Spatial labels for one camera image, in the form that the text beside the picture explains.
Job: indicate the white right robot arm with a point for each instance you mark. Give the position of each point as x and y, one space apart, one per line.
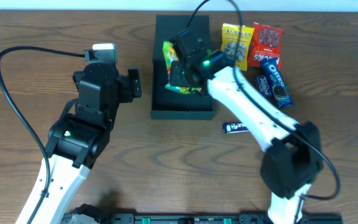
289 166

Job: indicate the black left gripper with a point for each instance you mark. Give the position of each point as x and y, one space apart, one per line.
134 81

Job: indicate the green Haribo gummy bag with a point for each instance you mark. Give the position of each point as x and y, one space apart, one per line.
170 57

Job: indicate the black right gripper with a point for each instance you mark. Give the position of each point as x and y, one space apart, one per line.
177 73

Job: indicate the blue Dairy Milk bar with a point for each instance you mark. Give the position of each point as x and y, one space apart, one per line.
231 128

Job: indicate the black open gift box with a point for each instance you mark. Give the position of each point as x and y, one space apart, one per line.
167 104

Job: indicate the blue Oreo cookie pack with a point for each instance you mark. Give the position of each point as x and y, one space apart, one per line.
274 77

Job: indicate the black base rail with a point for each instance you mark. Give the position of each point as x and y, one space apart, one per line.
128 218

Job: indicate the red snack bag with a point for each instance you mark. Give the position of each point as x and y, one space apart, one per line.
266 44

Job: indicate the blue Eclipse mint box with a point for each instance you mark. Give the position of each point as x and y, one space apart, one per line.
263 86

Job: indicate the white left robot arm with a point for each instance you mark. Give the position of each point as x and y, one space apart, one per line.
76 140

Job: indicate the yellow seed snack bag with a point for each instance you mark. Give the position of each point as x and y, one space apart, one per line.
236 42

